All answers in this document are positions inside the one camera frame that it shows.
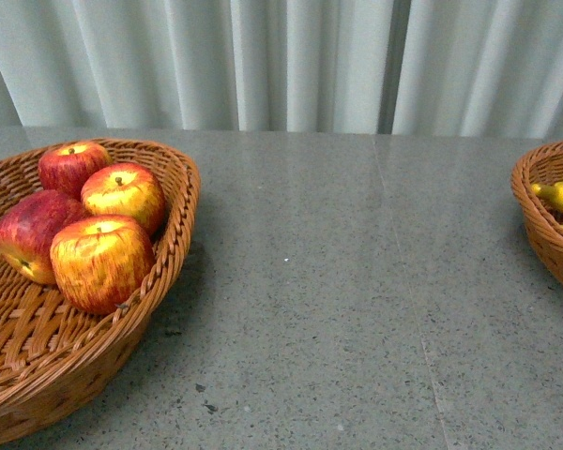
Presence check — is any brown wicker basket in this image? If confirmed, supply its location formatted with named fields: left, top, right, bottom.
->
left=510, top=141, right=563, bottom=285
left=0, top=138, right=201, bottom=444

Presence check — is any white pleated curtain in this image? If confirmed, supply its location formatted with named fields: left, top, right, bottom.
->
left=0, top=1, right=563, bottom=139

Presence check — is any back red apple in basket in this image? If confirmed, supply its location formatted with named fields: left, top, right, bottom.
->
left=38, top=141, right=113, bottom=200

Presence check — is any red orange apple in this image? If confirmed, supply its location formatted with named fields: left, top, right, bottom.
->
left=50, top=215, right=155, bottom=315

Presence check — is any right brown wicker basket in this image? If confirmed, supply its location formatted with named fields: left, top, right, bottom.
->
left=510, top=141, right=563, bottom=285

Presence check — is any red yellow apple in basket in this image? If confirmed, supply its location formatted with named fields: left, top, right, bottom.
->
left=81, top=162, right=166, bottom=236

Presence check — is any left brown wicker basket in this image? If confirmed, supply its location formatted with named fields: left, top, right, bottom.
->
left=0, top=138, right=201, bottom=444

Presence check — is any dark red apple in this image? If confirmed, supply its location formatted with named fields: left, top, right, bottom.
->
left=0, top=189, right=90, bottom=285

